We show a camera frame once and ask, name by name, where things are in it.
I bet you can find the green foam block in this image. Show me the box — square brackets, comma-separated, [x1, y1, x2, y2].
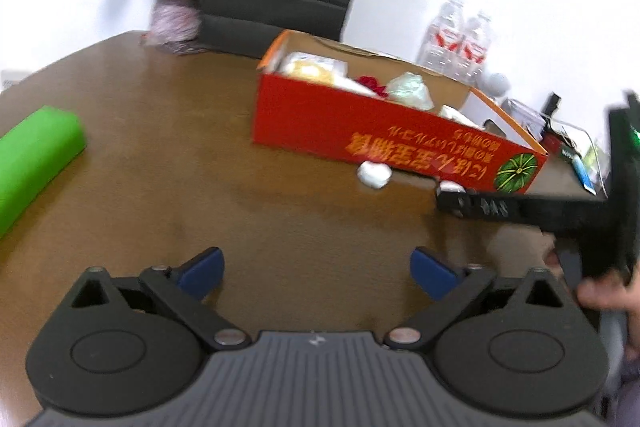
[0, 105, 87, 238]

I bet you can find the red fabric rose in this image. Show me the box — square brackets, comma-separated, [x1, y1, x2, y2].
[356, 76, 388, 98]

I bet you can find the person's right hand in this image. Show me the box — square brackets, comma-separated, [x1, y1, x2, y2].
[544, 247, 640, 314]

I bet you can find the silver metal tin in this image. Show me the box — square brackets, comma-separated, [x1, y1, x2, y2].
[505, 97, 546, 128]

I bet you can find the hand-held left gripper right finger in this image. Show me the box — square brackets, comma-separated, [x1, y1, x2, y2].
[384, 247, 574, 351]

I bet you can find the white round figure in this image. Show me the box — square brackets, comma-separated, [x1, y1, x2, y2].
[482, 73, 511, 100]

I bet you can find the yellow and white packet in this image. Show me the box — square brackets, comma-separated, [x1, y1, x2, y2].
[277, 52, 346, 86]

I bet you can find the clear water bottle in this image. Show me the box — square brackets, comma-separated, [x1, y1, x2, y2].
[450, 12, 493, 85]
[417, 0, 466, 72]

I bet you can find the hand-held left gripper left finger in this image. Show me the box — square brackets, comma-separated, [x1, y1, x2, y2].
[70, 247, 251, 351]

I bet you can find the red cardboard box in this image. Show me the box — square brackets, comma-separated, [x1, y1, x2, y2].
[251, 30, 549, 195]

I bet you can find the crumpled clear plastic bag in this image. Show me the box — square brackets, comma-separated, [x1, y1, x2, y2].
[386, 72, 433, 110]

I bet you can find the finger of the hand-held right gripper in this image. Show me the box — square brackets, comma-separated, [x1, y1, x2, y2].
[436, 188, 523, 225]

